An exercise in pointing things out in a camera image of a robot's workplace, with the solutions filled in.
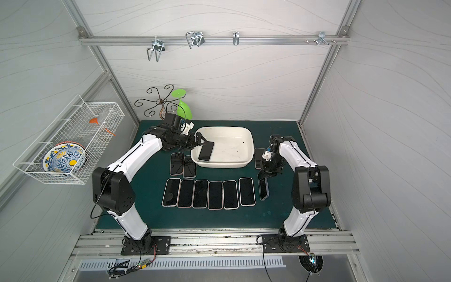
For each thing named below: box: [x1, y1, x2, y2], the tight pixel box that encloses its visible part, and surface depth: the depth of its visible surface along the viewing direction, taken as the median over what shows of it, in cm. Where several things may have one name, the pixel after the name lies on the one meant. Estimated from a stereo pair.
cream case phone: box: [222, 179, 240, 211], surface depth 90 cm
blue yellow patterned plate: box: [42, 141, 87, 173], surface depth 62 cm
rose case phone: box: [177, 179, 195, 209], surface depth 90 cm
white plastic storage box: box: [190, 126, 255, 169], surface depth 109 cm
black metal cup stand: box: [133, 84, 187, 120], surface depth 90 cm
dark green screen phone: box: [198, 141, 215, 161], surface depth 106 cm
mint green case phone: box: [192, 179, 210, 209], surface depth 90 cm
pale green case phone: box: [183, 155, 197, 179], surface depth 97 cm
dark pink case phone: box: [238, 176, 257, 207], surface depth 90 cm
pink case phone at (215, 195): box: [207, 180, 224, 211], surface depth 91 cm
